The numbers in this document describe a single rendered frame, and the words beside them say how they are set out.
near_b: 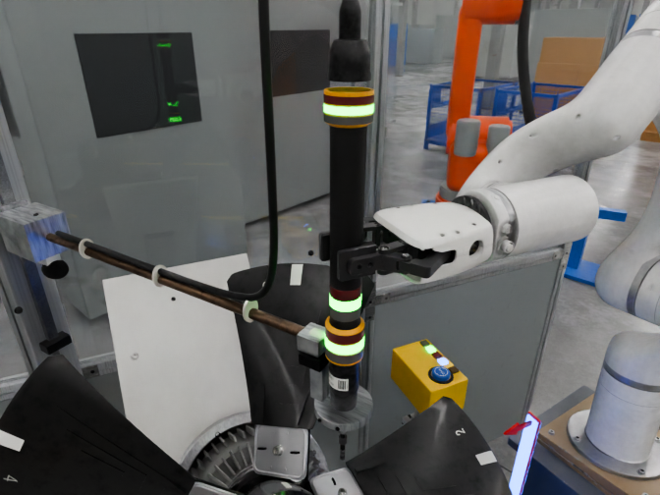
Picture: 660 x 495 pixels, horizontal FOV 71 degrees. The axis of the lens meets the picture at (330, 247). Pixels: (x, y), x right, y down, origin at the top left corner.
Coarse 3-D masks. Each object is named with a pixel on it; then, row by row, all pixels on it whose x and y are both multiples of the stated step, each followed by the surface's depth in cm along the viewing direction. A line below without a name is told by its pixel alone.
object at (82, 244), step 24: (264, 0) 40; (264, 24) 41; (264, 48) 42; (264, 72) 42; (264, 96) 43; (264, 120) 45; (72, 240) 73; (144, 264) 65; (216, 288) 59; (264, 288) 54
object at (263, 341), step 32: (256, 288) 69; (288, 288) 68; (320, 288) 66; (320, 320) 65; (256, 352) 67; (288, 352) 64; (256, 384) 66; (288, 384) 63; (256, 416) 65; (288, 416) 62
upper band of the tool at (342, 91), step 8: (328, 88) 40; (336, 88) 41; (344, 88) 41; (352, 88) 41; (360, 88) 41; (368, 88) 40; (344, 96) 37; (352, 96) 37; (328, 104) 38; (368, 104) 38
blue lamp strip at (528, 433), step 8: (528, 416) 76; (536, 424) 74; (528, 432) 76; (528, 440) 77; (520, 448) 79; (528, 448) 77; (520, 456) 79; (528, 456) 77; (520, 464) 80; (520, 472) 80; (512, 480) 82; (520, 480) 80; (512, 488) 83; (520, 488) 81
